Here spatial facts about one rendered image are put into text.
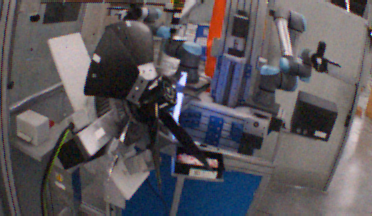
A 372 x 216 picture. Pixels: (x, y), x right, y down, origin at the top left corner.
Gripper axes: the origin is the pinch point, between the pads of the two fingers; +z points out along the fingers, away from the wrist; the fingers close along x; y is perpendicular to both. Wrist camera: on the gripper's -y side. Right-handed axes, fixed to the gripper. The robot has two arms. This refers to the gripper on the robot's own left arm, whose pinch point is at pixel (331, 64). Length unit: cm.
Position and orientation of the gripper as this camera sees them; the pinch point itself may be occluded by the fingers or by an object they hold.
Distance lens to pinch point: 155.8
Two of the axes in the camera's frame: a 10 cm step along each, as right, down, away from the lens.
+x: -9.9, -0.2, -1.0
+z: 0.9, 3.3, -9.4
